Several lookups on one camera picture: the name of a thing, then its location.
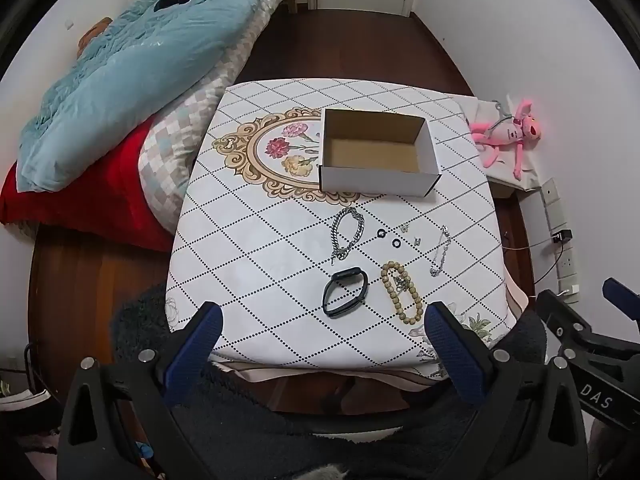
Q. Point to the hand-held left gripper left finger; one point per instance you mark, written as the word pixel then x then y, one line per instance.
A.
pixel 195 350

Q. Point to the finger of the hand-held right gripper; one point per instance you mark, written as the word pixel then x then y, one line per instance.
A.
pixel 562 320
pixel 622 302

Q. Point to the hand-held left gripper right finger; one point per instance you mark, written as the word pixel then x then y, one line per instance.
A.
pixel 450 355

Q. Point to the black smart band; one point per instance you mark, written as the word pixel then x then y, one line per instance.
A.
pixel 350 275

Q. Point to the white cardboard box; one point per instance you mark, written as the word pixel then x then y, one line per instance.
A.
pixel 380 180

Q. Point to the white charger plug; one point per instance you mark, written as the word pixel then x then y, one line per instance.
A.
pixel 570 290

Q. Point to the black charger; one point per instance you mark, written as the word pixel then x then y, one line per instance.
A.
pixel 562 236

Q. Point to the black fluffy clothing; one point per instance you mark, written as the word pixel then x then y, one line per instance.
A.
pixel 250 435

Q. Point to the white diamond-pattern tablecloth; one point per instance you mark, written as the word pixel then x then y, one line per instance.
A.
pixel 280 270

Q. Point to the red blanket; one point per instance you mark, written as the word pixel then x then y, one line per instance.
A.
pixel 100 195

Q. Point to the pink plush toy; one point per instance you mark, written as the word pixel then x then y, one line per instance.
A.
pixel 510 135

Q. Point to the grey clothes hanger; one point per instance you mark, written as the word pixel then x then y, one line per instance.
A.
pixel 501 117

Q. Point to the light blue quilt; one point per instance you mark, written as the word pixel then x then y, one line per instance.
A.
pixel 125 75

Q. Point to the brown pillow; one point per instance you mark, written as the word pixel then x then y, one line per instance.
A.
pixel 95 30

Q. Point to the white wall socket plate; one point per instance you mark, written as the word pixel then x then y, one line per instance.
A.
pixel 550 192
pixel 561 249
pixel 556 216
pixel 567 270

